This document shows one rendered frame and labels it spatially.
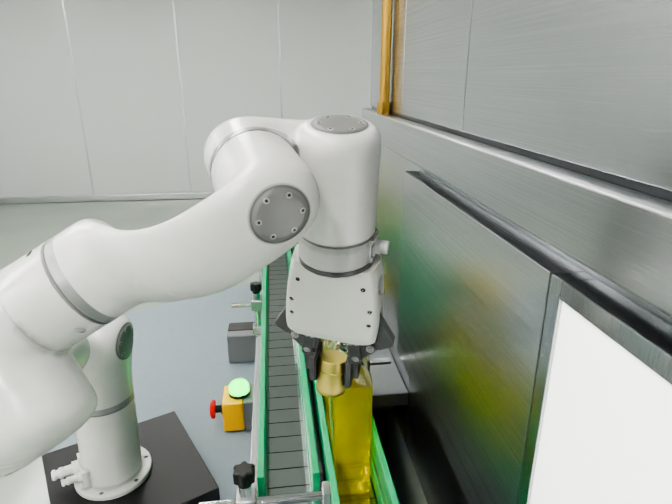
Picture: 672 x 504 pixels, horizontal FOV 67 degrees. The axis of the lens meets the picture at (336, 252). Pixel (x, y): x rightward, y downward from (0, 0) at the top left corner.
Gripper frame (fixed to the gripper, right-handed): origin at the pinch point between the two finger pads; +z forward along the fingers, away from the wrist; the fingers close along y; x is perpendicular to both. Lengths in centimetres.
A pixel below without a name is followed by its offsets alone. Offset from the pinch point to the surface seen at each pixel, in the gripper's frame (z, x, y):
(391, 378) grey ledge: 35.3, -33.3, -4.5
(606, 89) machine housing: -33.0, -0.7, -20.2
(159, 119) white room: 154, -486, 340
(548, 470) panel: -4.3, 11.4, -21.8
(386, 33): -26, -65, 7
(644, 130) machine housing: -31.7, 4.2, -22.1
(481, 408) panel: 1.8, 0.5, -17.2
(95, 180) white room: 224, -440, 413
